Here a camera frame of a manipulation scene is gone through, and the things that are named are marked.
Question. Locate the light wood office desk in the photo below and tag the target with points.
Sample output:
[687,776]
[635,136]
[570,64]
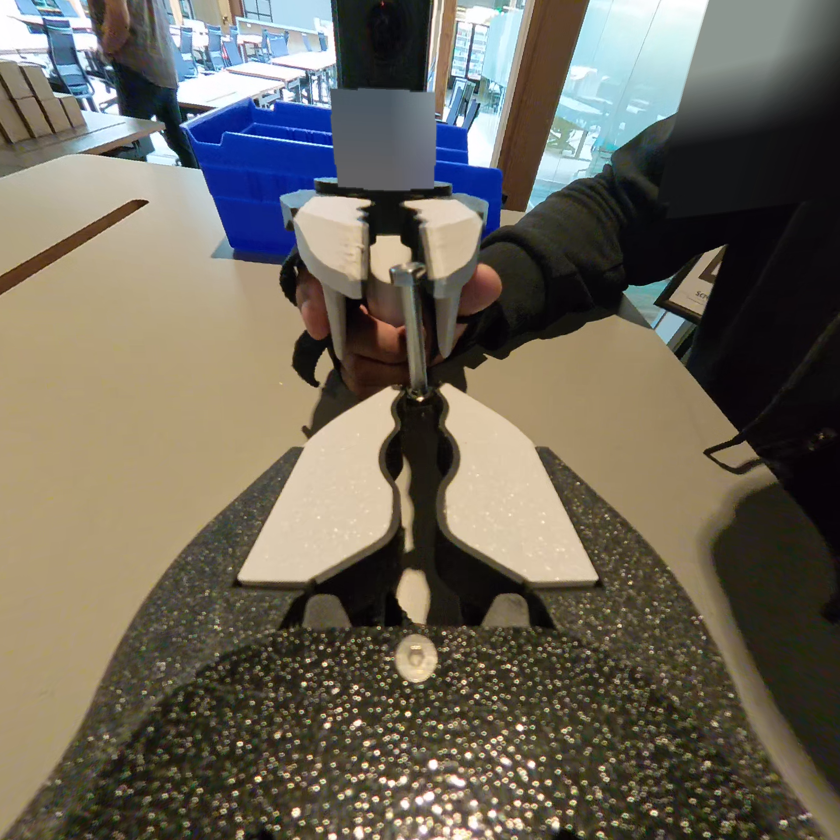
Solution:
[229,88]

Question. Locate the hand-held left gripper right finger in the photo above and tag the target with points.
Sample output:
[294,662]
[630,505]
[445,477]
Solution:
[512,512]

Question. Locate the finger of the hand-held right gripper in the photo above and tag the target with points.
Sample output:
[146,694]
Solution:
[453,243]
[331,243]

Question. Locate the black office chair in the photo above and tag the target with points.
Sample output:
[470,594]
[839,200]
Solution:
[65,52]
[187,52]

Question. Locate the person's right forearm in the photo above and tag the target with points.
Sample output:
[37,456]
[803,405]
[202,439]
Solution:
[577,249]

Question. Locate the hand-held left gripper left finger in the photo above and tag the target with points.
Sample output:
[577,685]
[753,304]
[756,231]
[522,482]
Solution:
[328,512]

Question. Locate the metal hex nut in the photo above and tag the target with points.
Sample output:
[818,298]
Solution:
[426,396]

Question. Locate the stack of cardboard boxes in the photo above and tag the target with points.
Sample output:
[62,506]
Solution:
[33,105]

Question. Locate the person's right hand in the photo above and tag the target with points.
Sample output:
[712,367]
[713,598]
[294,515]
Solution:
[374,354]

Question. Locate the blue plastic tote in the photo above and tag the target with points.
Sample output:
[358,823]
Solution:
[262,184]

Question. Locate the black framed floor sign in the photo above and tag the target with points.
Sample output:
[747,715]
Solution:
[695,289]

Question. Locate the metal bolt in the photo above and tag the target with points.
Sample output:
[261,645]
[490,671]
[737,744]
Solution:
[415,328]

